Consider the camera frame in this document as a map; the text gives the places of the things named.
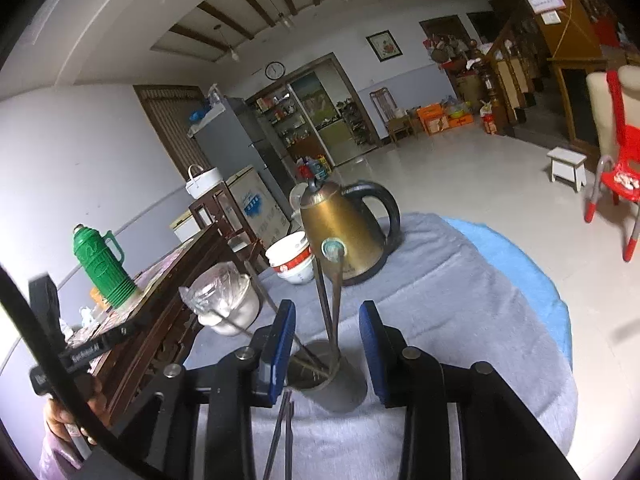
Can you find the person's left hand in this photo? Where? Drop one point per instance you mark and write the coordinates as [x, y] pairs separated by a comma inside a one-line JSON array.
[[57, 417]]

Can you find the framed wall picture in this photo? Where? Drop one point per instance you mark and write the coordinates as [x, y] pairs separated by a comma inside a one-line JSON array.
[[384, 46]]

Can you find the small white stool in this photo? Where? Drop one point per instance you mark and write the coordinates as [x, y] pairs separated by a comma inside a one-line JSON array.
[[565, 156]]

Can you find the blue tablecloth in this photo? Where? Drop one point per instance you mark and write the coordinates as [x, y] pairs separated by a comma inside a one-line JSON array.
[[530, 270]]

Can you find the grey refrigerator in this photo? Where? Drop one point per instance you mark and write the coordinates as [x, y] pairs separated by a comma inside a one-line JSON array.
[[225, 135]]

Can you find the clear plastic bag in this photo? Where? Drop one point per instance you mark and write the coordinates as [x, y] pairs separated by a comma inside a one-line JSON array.
[[215, 285]]

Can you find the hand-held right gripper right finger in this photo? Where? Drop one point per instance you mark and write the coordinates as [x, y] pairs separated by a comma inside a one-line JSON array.
[[372, 350]]

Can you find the orange packet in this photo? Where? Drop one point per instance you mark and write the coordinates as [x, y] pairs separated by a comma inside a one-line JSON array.
[[98, 297]]

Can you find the grey table cloth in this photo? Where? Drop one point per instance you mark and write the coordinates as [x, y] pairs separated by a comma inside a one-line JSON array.
[[450, 310]]

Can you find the wooden stair railing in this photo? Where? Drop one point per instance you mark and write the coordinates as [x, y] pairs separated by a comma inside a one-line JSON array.
[[505, 75]]

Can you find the round wall clock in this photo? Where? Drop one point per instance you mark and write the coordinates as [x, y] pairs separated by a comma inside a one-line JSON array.
[[274, 70]]

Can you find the stocked storage shelf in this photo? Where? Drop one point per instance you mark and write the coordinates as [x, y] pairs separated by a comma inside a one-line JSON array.
[[285, 120]]

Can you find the golden electric kettle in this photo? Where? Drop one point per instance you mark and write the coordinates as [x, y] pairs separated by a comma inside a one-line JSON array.
[[345, 220]]

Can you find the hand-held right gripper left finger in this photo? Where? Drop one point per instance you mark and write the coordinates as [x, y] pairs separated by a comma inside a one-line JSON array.
[[280, 350]]

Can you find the red plastic child chair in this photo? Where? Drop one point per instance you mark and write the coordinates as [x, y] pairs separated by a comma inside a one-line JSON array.
[[625, 170]]

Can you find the red banded white bowl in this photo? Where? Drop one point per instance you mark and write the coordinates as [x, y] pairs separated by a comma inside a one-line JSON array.
[[287, 255]]

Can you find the flat orange cardboard box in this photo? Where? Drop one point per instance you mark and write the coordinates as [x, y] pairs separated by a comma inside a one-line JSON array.
[[460, 120]]

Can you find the dark metal utensil holder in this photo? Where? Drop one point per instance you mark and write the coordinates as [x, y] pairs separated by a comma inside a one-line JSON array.
[[340, 385]]

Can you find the green thermos flask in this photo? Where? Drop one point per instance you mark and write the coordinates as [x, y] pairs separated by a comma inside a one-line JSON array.
[[102, 270]]

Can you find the dark wooden armchair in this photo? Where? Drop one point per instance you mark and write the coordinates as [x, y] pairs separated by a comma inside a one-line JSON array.
[[220, 210]]

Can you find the slim wooden chair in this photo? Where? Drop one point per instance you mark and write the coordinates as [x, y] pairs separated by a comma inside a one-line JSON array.
[[382, 102]]

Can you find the white chest freezer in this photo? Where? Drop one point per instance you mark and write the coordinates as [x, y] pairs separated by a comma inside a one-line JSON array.
[[260, 205]]

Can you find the white patterned bowl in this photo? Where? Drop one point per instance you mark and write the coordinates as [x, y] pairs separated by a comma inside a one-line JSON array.
[[300, 276]]

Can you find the carved wooden sideboard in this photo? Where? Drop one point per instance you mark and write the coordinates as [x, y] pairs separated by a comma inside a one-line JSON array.
[[150, 320]]

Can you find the dark wooden chopstick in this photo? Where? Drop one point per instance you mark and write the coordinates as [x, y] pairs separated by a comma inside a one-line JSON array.
[[322, 300], [339, 290]]

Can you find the large orange cardboard box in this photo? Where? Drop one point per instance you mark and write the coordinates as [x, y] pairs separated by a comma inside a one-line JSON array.
[[432, 120]]

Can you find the white cooking pot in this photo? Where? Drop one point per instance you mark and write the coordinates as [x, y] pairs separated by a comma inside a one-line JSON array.
[[235, 310]]

